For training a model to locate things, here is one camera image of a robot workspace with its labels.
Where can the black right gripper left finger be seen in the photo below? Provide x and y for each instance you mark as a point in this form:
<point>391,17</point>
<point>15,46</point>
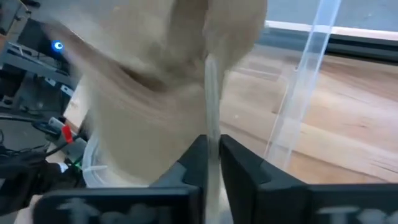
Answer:
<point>192,174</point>

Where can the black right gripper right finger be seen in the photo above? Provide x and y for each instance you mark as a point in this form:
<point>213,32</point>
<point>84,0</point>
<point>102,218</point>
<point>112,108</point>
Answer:
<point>242,186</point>

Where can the soft fabric hat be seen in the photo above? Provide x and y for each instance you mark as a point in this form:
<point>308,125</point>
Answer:
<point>140,93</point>

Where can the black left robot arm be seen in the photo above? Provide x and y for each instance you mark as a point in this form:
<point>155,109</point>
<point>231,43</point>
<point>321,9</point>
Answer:
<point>25,180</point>

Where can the white translucent round container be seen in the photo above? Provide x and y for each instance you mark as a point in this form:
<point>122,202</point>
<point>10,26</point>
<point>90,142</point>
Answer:
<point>90,174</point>

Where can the grey plug connector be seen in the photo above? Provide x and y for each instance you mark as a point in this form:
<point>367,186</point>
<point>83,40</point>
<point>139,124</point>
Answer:
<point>76,151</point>

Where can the clear acrylic stand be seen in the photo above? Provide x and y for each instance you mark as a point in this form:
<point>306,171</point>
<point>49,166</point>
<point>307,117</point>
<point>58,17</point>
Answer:
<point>306,71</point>

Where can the red tag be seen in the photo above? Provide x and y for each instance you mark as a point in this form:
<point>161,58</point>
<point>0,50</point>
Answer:
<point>67,133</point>

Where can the black box with blue light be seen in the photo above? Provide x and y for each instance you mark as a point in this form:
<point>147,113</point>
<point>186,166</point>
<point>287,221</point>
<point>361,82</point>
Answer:
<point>40,37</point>

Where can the black table edge rail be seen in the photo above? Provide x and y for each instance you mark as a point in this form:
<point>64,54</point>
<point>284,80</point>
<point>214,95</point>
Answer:
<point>357,46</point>

